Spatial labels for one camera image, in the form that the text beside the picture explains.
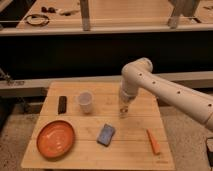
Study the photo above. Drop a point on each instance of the small clear bottle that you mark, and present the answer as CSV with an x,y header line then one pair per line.
x,y
123,109

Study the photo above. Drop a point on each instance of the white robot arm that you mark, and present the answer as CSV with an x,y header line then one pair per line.
x,y
138,74

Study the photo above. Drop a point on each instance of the translucent plastic cup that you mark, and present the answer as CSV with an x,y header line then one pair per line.
x,y
85,101

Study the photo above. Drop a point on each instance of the black rectangular block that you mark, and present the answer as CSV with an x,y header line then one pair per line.
x,y
62,104

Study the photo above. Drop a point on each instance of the blue sponge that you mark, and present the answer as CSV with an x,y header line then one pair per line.
x,y
106,135

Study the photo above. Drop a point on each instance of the orange plate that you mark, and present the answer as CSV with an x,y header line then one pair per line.
x,y
55,139

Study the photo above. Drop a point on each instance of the orange carrot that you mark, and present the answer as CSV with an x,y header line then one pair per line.
x,y
154,144

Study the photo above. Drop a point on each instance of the white tool on bench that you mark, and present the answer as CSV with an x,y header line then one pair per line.
x,y
66,12

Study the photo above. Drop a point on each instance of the small dark objects on bench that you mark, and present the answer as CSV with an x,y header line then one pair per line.
x,y
48,10

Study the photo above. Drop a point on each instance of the metal clamp at left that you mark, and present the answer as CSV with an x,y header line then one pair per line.
x,y
9,80

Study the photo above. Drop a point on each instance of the grey metal post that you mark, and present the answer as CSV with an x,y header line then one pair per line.
x,y
84,6

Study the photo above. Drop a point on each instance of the grey metal bracket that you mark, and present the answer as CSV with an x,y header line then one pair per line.
x,y
187,8

